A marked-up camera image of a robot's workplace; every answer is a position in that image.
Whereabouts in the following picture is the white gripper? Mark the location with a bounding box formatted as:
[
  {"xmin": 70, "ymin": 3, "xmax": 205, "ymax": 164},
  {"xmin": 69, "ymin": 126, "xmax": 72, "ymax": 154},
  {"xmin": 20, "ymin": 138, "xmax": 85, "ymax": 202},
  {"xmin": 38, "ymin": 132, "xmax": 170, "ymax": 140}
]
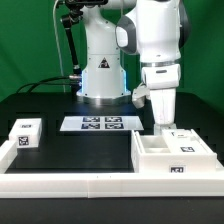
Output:
[{"xmin": 142, "ymin": 64, "xmax": 181, "ymax": 125}]

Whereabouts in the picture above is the white cabinet door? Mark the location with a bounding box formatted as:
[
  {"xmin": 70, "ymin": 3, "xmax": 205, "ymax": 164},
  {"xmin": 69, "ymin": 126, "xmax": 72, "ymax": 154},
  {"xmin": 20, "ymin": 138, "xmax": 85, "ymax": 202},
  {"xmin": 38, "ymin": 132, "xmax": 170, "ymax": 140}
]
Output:
[{"xmin": 162, "ymin": 129, "xmax": 206, "ymax": 154}]

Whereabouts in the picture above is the white cabinet body box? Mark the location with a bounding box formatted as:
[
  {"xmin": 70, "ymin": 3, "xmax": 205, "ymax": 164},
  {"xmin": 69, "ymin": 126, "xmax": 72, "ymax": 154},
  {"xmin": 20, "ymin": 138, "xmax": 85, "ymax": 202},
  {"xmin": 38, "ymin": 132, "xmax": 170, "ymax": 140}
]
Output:
[{"xmin": 131, "ymin": 129, "xmax": 217, "ymax": 174}]

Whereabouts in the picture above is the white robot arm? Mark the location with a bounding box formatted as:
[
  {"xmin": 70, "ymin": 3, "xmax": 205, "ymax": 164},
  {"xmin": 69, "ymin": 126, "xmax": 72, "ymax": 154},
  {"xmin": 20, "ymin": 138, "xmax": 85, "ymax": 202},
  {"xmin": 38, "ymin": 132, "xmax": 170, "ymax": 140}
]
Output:
[{"xmin": 82, "ymin": 0, "xmax": 188, "ymax": 126}]

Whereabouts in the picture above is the small white cabinet top box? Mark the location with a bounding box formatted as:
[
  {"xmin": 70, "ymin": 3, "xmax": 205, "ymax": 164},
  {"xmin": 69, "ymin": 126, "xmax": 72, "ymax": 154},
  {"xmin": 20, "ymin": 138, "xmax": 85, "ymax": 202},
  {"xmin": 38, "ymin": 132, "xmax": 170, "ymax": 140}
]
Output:
[{"xmin": 9, "ymin": 118, "xmax": 42, "ymax": 148}]

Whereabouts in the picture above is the white marker sheet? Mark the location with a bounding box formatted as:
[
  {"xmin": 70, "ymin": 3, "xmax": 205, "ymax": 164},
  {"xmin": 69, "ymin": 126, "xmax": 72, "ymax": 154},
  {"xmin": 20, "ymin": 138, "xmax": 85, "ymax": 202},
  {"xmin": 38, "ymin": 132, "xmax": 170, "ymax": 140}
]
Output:
[{"xmin": 60, "ymin": 116, "xmax": 143, "ymax": 131}]

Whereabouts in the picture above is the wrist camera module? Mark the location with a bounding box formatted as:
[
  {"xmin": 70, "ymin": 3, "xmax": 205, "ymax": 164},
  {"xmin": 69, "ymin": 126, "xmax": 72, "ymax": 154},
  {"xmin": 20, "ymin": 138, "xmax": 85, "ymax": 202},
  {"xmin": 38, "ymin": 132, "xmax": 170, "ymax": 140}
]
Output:
[{"xmin": 132, "ymin": 83, "xmax": 150, "ymax": 109}]

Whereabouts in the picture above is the black cable bundle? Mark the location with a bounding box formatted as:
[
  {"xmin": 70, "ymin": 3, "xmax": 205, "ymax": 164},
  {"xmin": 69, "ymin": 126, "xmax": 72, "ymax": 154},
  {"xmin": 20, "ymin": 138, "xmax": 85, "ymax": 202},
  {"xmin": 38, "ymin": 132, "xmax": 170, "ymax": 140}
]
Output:
[{"xmin": 15, "ymin": 75, "xmax": 82, "ymax": 94}]

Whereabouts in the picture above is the white U-shaped fence frame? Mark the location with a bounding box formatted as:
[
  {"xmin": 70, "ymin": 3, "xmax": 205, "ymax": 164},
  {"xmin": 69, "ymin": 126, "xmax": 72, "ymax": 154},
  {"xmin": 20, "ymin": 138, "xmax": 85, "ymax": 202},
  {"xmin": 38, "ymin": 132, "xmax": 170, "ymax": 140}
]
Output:
[{"xmin": 0, "ymin": 140, "xmax": 224, "ymax": 198}]

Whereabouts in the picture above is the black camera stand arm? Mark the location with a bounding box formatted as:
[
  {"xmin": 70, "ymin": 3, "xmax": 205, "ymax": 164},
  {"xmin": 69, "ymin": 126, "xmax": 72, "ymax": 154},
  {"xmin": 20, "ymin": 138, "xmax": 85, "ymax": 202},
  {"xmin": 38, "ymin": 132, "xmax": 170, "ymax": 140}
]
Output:
[{"xmin": 61, "ymin": 0, "xmax": 109, "ymax": 75}]

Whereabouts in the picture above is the white hanging cable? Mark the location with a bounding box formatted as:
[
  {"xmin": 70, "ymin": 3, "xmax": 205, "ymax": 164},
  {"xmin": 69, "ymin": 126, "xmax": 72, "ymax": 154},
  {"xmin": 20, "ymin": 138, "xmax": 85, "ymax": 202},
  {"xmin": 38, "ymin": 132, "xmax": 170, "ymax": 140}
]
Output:
[{"xmin": 52, "ymin": 0, "xmax": 67, "ymax": 94}]

